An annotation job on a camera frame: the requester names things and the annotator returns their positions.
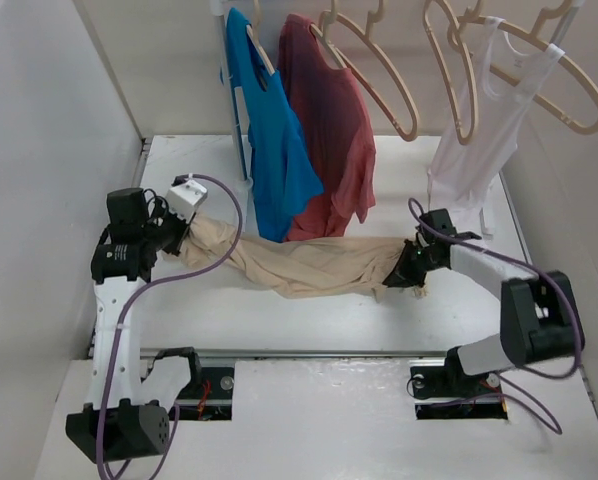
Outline empty wooden hanger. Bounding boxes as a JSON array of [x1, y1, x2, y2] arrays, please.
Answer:
[[422, 0, 480, 146], [317, 0, 420, 142]]

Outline blue t-shirt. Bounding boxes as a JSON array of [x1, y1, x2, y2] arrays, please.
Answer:
[[226, 8, 323, 242]]

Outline purple cable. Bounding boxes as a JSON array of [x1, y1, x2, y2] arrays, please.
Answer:
[[407, 197, 586, 435], [94, 172, 244, 480]]

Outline white tank top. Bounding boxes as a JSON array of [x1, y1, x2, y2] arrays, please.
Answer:
[[428, 16, 564, 227]]

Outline empty wooden hanger right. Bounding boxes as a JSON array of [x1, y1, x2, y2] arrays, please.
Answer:
[[422, 0, 480, 146]]

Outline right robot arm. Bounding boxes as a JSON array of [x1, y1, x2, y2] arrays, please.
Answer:
[[383, 209, 585, 400]]

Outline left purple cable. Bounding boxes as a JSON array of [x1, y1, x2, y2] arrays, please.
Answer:
[[94, 172, 244, 480]]

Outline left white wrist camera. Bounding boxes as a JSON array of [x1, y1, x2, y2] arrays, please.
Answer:
[[165, 179, 208, 224]]

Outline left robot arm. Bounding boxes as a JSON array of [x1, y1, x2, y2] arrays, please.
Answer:
[[65, 180, 207, 466]]

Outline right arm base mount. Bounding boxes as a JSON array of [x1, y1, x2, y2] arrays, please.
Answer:
[[407, 365, 508, 421]]

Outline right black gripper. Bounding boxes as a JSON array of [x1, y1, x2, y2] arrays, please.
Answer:
[[381, 239, 442, 288]]

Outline wooden hanger under tank top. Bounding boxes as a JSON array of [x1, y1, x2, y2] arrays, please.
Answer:
[[451, 0, 598, 136]]

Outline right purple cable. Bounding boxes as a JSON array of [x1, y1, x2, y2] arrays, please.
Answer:
[[407, 197, 586, 435]]

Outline wooden hanger under blue shirt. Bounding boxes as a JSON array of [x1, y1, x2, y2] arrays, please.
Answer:
[[246, 0, 276, 76]]

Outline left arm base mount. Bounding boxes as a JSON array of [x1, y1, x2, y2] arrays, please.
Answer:
[[139, 364, 236, 422]]

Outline red t-shirt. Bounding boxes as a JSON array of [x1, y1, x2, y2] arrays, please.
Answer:
[[277, 13, 376, 241]]

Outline wooden hanger under red shirt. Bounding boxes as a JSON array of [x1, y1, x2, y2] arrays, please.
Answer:
[[309, 23, 347, 69]]

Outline beige trousers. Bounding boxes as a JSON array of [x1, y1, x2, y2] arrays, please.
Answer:
[[162, 214, 405, 301]]

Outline white clothes rack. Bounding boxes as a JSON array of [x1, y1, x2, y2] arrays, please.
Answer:
[[210, 0, 588, 236]]

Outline empty wooden hanger left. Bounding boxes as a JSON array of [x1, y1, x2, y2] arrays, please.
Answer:
[[317, 0, 420, 142]]

